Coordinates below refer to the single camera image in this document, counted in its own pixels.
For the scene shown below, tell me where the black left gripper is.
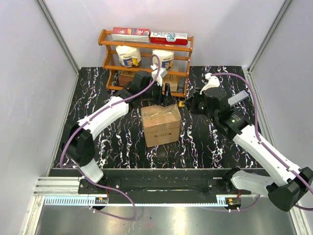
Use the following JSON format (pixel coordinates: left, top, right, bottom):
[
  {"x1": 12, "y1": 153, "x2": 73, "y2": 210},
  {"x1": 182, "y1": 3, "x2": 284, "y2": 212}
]
[{"x1": 141, "y1": 80, "x2": 176, "y2": 108}]

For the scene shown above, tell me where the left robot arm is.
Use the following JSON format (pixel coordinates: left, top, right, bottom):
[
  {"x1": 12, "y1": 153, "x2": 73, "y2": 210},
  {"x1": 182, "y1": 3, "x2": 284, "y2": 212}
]
[{"x1": 61, "y1": 70, "x2": 176, "y2": 194}]

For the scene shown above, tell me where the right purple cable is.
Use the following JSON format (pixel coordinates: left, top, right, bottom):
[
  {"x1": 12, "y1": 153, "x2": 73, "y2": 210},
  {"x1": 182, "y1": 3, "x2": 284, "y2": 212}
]
[{"x1": 202, "y1": 72, "x2": 313, "y2": 212}]

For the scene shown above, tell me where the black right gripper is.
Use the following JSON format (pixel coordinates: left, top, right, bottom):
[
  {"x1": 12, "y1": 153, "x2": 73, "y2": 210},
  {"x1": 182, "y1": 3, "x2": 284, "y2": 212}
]
[{"x1": 183, "y1": 88, "x2": 218, "y2": 122}]

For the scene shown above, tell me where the brown cardboard express box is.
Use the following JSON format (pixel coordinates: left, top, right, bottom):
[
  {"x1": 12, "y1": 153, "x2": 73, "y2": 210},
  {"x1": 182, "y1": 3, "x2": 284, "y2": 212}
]
[{"x1": 141, "y1": 104, "x2": 181, "y2": 147}]

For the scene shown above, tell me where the orange wooden shelf rack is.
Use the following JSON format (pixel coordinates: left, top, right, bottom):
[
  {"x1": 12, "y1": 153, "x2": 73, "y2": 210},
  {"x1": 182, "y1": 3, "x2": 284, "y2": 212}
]
[{"x1": 98, "y1": 29, "x2": 194, "y2": 97}]

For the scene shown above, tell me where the grey toothpaste box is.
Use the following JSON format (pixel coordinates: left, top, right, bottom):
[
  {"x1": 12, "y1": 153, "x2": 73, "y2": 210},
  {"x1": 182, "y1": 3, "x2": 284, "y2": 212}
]
[{"x1": 228, "y1": 90, "x2": 249, "y2": 107}]

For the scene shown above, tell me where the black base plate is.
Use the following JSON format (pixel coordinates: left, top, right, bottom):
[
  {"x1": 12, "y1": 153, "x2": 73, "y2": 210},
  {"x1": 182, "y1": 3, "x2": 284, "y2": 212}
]
[{"x1": 78, "y1": 169, "x2": 239, "y2": 205}]

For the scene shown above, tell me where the red white toothpaste box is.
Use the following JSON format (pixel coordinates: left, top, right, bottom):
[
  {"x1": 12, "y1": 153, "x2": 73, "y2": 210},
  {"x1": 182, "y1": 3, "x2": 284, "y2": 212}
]
[{"x1": 150, "y1": 31, "x2": 188, "y2": 46}]

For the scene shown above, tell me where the toilet paper roll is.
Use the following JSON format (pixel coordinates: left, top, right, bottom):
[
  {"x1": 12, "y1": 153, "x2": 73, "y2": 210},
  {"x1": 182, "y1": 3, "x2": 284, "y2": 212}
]
[
  {"x1": 116, "y1": 46, "x2": 141, "y2": 68},
  {"x1": 152, "y1": 49, "x2": 174, "y2": 69}
]

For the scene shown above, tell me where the left toilet paper roll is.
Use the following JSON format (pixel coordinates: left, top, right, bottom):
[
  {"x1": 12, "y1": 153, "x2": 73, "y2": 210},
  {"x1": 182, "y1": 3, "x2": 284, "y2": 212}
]
[{"x1": 116, "y1": 46, "x2": 141, "y2": 68}]

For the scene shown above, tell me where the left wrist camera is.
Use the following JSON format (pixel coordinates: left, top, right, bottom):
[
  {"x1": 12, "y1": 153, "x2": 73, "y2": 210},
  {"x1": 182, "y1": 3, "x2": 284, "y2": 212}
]
[{"x1": 151, "y1": 64, "x2": 167, "y2": 86}]

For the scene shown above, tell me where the right toilet paper roll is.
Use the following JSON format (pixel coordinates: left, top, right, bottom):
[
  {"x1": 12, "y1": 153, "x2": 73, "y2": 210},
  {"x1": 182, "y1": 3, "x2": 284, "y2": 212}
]
[{"x1": 152, "y1": 49, "x2": 174, "y2": 69}]

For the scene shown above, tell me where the right beige sponge pack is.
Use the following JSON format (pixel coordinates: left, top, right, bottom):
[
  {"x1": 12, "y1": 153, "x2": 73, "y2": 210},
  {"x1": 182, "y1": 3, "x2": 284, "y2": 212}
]
[{"x1": 162, "y1": 74, "x2": 180, "y2": 92}]

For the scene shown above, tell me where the red silver toothpaste box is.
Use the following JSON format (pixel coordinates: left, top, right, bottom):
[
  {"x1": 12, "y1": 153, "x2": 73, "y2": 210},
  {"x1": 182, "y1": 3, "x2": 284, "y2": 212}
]
[{"x1": 111, "y1": 27, "x2": 151, "y2": 43}]

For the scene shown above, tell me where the brown scouring pad pack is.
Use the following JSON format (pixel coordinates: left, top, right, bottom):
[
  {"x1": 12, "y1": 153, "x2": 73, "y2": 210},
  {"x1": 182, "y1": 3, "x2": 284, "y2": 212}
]
[{"x1": 118, "y1": 70, "x2": 136, "y2": 87}]

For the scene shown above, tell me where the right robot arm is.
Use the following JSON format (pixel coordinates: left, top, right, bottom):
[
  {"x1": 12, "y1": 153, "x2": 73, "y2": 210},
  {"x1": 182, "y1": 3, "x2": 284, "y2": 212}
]
[{"x1": 182, "y1": 87, "x2": 313, "y2": 212}]

